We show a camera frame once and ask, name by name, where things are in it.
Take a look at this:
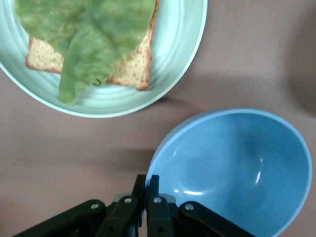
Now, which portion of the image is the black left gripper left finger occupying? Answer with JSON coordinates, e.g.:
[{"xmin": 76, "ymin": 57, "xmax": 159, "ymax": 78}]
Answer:
[{"xmin": 12, "ymin": 174, "xmax": 147, "ymax": 237}]

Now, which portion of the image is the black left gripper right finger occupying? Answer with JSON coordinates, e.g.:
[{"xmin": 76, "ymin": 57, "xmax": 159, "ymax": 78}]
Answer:
[{"xmin": 147, "ymin": 174, "xmax": 252, "ymax": 237}]

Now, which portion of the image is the blue bowl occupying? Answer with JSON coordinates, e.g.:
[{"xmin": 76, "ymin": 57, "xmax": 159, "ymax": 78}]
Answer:
[{"xmin": 144, "ymin": 108, "xmax": 314, "ymax": 237}]

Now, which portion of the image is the brown table cloth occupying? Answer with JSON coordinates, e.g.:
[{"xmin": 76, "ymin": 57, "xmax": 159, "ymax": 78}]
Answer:
[{"xmin": 0, "ymin": 0, "xmax": 316, "ymax": 237}]

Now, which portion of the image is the pale green plate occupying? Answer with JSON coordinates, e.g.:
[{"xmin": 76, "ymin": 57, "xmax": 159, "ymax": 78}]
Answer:
[{"xmin": 0, "ymin": 0, "xmax": 208, "ymax": 119}]

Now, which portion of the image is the green lettuce leaf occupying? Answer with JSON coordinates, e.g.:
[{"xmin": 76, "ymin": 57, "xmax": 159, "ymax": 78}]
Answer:
[{"xmin": 15, "ymin": 0, "xmax": 157, "ymax": 107}]

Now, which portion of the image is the toast slice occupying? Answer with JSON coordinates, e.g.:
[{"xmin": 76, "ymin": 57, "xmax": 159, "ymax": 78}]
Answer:
[{"xmin": 25, "ymin": 0, "xmax": 161, "ymax": 91}]

